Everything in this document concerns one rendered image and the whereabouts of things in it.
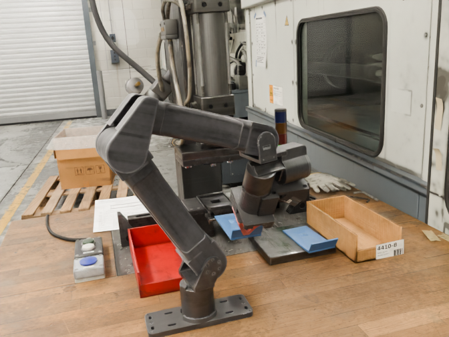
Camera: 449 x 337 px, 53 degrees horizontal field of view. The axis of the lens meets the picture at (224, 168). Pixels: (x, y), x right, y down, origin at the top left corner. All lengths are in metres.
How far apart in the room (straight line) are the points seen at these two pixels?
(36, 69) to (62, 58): 0.58
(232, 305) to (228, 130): 0.35
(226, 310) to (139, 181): 0.32
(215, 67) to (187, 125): 0.42
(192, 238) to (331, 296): 0.33
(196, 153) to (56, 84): 9.32
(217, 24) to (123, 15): 9.25
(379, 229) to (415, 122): 0.42
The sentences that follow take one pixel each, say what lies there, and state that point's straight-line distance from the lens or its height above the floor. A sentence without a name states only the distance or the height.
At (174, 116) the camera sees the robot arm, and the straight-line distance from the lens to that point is 0.74.
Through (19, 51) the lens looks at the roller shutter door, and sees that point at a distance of 10.49.
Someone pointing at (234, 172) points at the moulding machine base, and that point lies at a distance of 4.44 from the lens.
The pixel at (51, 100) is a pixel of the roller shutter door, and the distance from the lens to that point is 10.45.
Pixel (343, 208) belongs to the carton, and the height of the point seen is 0.93.
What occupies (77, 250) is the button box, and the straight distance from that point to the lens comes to 1.20.
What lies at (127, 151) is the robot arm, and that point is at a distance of 0.71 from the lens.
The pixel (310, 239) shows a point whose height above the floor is 0.92.
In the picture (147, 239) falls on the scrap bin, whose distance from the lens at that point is 1.21.
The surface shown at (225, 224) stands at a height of 0.99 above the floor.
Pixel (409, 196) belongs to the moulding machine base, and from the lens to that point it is 1.52.
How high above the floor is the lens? 1.40
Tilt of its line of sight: 15 degrees down
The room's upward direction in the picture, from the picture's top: 3 degrees counter-clockwise
